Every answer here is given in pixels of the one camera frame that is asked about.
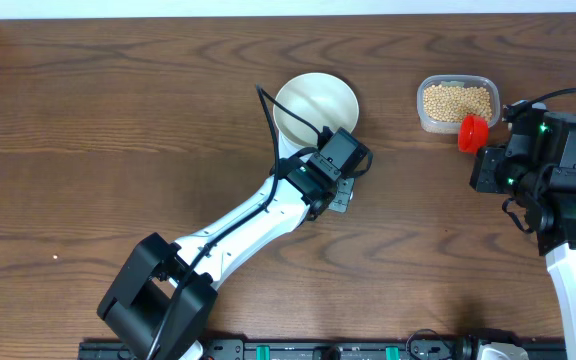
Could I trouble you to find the red measuring scoop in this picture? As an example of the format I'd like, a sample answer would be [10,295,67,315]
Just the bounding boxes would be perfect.
[457,115,489,154]

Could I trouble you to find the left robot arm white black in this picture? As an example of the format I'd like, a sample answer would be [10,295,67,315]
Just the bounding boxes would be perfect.
[97,128,373,359]

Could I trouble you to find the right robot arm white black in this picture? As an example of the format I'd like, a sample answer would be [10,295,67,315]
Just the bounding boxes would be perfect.
[470,107,576,359]

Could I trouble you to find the white digital kitchen scale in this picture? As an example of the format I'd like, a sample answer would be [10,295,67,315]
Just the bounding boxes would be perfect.
[277,130,357,215]

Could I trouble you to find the cream bowl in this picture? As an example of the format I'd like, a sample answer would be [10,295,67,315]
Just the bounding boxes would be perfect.
[273,72,359,150]

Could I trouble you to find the soybeans in container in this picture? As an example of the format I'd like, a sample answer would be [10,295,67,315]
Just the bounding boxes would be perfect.
[422,85,492,123]

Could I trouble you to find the clear plastic container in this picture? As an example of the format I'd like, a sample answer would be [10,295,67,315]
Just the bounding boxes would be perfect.
[416,74,501,135]

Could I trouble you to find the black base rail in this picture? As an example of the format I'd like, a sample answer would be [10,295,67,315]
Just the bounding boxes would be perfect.
[77,327,569,360]

